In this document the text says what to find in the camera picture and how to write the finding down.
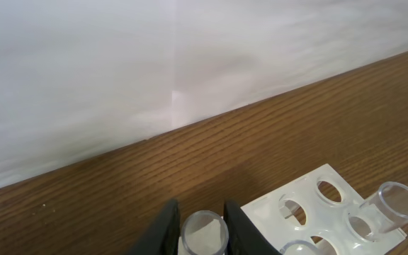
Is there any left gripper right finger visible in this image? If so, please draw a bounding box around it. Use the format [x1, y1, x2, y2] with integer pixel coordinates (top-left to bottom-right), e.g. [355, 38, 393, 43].
[223, 200, 283, 255]

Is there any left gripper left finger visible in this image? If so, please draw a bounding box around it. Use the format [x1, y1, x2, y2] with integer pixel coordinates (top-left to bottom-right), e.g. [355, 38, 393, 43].
[129, 198, 181, 255]

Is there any clear test tube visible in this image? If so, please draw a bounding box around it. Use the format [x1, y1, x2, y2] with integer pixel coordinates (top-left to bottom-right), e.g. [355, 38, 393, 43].
[180, 210, 230, 255]
[358, 181, 408, 234]
[280, 239, 327, 255]

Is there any white test tube rack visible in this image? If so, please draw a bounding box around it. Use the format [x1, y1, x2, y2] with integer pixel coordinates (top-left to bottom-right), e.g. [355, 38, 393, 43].
[241, 163, 407, 255]

